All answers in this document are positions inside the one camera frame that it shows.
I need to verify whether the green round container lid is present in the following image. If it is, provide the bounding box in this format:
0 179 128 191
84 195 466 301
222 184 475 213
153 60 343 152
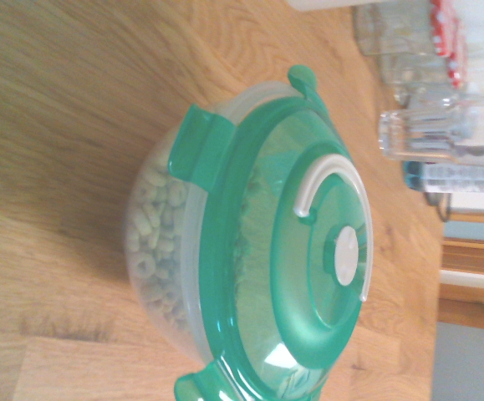
167 63 374 401

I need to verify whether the clear plastic food bowl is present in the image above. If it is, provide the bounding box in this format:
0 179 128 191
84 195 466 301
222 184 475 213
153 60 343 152
123 80 314 379

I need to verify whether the glass jar red checked lid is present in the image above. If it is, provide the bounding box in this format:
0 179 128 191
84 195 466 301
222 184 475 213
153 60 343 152
391 62 471 108
353 0 456 58
377 20 467 87

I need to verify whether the cereal rings heap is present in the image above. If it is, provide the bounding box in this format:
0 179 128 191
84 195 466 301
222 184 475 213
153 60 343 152
125 154 193 329

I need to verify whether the clear drinking glass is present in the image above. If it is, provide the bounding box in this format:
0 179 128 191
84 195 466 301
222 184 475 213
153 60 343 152
376 97 484 165

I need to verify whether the frosted glass door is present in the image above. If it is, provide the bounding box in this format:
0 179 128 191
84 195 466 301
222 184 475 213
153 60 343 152
432 320 484 401

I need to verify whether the wooden door frame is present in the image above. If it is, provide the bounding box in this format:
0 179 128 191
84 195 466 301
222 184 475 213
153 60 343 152
436 207 484 323

